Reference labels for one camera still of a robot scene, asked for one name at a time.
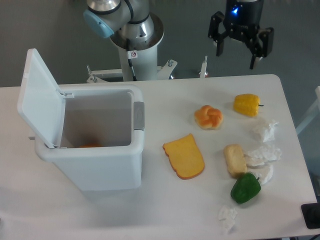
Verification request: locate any white chair frame right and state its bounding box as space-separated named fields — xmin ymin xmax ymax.
xmin=295 ymin=86 xmax=320 ymax=135

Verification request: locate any toy knotted bread roll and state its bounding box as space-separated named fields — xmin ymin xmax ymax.
xmin=194 ymin=105 xmax=224 ymax=130

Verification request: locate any yellow toy bell pepper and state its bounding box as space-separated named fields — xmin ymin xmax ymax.
xmin=233 ymin=93 xmax=264 ymax=117

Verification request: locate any black device at table edge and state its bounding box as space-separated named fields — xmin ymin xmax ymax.
xmin=301 ymin=202 xmax=320 ymax=229

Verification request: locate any toy bread slice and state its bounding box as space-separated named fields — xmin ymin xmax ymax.
xmin=162 ymin=133 xmax=205 ymax=180

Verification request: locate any white trash can lid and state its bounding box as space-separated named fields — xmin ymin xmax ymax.
xmin=17 ymin=48 xmax=75 ymax=149

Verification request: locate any white round paper piece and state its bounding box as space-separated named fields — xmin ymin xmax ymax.
xmin=247 ymin=164 xmax=274 ymax=186

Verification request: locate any crumpled white tissue middle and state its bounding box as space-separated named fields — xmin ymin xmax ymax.
xmin=244 ymin=144 xmax=282 ymax=168

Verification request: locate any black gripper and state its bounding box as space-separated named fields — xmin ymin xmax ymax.
xmin=208 ymin=0 xmax=274 ymax=70

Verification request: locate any crumpled white tissue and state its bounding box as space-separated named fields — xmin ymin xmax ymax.
xmin=252 ymin=119 xmax=279 ymax=143
xmin=218 ymin=205 xmax=238 ymax=233
xmin=244 ymin=144 xmax=282 ymax=168

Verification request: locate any crumpled white tissue bottom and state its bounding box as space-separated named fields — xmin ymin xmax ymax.
xmin=218 ymin=205 xmax=238 ymax=233

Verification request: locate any beige toy bread loaf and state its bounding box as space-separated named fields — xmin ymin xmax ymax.
xmin=223 ymin=144 xmax=247 ymax=179

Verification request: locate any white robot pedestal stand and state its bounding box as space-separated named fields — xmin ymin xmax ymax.
xmin=86 ymin=37 xmax=210 ymax=84

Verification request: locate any orange item inside trash can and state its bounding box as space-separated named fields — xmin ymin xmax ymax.
xmin=79 ymin=143 xmax=103 ymax=148

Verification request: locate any green toy bell pepper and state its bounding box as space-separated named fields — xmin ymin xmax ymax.
xmin=230 ymin=172 xmax=261 ymax=204

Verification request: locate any grey trash can latch button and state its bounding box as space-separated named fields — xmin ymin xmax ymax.
xmin=133 ymin=101 xmax=145 ymax=131

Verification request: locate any white trash can body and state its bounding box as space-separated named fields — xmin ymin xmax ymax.
xmin=34 ymin=83 xmax=145 ymax=191

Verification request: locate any crumpled white tissue upper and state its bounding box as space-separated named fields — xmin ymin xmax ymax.
xmin=252 ymin=119 xmax=279 ymax=143

